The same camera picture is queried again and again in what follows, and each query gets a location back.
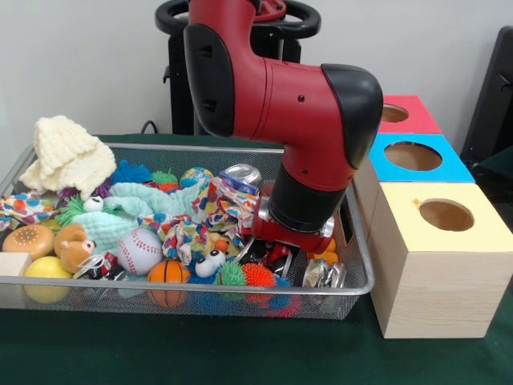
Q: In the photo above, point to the silver mesh bin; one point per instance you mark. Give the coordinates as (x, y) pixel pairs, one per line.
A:
(356, 305)

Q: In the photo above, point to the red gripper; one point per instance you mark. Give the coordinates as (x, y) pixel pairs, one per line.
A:
(292, 237)

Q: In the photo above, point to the small white baseball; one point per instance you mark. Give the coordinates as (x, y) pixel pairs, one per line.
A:
(140, 250)

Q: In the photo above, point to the yellow ball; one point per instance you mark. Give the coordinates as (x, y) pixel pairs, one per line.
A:
(47, 268)

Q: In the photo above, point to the light blue muslin cloth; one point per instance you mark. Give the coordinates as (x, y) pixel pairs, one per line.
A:
(120, 204)

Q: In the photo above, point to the cream muslin cloth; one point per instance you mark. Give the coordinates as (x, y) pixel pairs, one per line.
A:
(64, 156)

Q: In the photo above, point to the dark green table cloth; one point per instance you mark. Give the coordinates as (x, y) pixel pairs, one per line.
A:
(200, 353)
(497, 172)

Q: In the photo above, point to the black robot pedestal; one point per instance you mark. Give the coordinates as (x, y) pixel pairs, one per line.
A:
(176, 80)

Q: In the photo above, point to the blue spiky ball with eyes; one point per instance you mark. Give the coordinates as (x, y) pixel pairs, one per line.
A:
(206, 264)

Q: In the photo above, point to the small orange basketball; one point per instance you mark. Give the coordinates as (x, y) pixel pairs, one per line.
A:
(168, 272)

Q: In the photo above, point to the wooden box with three holes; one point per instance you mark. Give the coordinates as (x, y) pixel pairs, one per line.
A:
(433, 293)

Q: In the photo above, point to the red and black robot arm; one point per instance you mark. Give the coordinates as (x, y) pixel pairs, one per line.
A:
(288, 104)

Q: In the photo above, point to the black panel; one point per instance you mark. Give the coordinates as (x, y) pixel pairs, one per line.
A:
(493, 100)

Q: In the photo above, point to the polka dot paper napkin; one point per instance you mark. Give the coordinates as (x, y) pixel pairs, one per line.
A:
(224, 204)

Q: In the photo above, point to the orange plastic toy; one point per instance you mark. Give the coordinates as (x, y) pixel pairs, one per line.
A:
(326, 250)

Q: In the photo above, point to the brown monkey plush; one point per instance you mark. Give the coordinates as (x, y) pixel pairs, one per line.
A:
(74, 248)

